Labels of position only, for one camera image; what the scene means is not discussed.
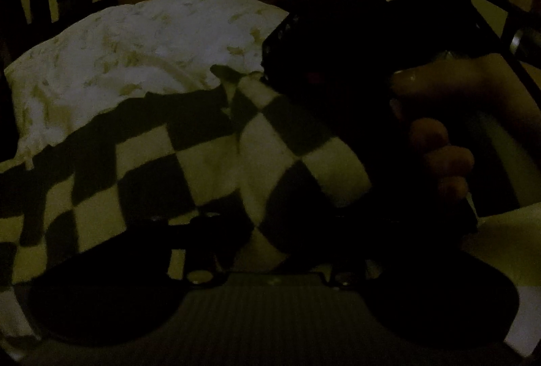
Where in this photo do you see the white patterned pillow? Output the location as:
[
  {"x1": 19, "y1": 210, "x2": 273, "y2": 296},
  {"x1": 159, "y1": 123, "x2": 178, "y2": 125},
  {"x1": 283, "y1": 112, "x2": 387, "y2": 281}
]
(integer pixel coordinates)
[{"x1": 0, "y1": 0, "x2": 292, "y2": 174}]

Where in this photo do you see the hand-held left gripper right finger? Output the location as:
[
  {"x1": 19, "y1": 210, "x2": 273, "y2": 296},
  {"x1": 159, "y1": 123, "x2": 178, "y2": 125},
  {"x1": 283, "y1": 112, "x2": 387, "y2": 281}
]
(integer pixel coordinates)
[{"x1": 327, "y1": 241, "x2": 383, "y2": 288}]

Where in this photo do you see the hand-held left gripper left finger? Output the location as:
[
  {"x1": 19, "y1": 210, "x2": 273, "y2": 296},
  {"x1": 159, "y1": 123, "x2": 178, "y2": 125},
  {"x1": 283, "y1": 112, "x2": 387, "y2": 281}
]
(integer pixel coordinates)
[{"x1": 137, "y1": 213, "x2": 222, "y2": 287}]

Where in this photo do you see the black white checkered cloth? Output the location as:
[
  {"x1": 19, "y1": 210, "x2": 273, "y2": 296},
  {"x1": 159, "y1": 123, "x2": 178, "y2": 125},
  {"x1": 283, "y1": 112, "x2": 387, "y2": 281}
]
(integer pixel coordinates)
[{"x1": 0, "y1": 65, "x2": 375, "y2": 286}]

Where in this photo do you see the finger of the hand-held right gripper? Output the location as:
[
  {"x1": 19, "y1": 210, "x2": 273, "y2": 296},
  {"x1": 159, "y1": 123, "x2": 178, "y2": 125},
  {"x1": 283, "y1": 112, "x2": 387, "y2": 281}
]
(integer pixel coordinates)
[{"x1": 260, "y1": 11, "x2": 299, "y2": 85}]

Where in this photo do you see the person's right hand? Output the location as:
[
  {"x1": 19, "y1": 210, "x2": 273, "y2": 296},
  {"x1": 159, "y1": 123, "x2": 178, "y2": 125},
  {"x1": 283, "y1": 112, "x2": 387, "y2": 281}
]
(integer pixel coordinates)
[{"x1": 389, "y1": 52, "x2": 522, "y2": 203}]

